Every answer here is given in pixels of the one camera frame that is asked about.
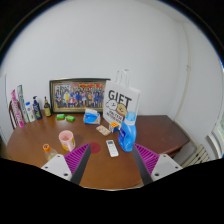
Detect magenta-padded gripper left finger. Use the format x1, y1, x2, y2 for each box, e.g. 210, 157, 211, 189
40, 143, 92, 186

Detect pink mug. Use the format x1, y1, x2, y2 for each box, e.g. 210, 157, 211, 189
58, 129, 76, 153

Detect blue detergent bottle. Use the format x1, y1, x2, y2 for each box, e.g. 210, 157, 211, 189
117, 111, 138, 153

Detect dark blue pump bottle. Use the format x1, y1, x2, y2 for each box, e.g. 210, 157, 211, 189
32, 95, 43, 121

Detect white remote control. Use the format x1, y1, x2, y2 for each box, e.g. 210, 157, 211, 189
105, 139, 120, 158

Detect dark wooden side table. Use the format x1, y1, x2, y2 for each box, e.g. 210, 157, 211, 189
134, 114, 191, 158

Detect framed group photo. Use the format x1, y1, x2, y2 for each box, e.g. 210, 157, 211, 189
49, 77, 111, 115

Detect white paper gift bag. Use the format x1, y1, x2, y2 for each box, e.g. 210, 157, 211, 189
102, 69, 141, 126

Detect small patterned snack packet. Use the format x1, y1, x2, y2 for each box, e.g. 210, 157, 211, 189
95, 124, 112, 137

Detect blue tissue pack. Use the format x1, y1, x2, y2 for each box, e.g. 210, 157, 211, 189
83, 108, 102, 126

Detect white radiator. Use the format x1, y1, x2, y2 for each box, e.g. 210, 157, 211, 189
181, 143, 212, 169

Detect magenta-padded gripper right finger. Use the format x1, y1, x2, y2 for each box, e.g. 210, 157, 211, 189
132, 143, 184, 186

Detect flat round red coaster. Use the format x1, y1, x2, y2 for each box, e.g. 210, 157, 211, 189
89, 142, 102, 155

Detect white shampoo bottle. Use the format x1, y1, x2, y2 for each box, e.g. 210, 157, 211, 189
25, 101, 36, 123

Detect orange-capped clear drink bottle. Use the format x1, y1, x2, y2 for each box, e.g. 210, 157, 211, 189
42, 143, 58, 162

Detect brown bottle with yellow label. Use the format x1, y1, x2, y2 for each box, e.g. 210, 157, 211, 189
43, 96, 53, 118

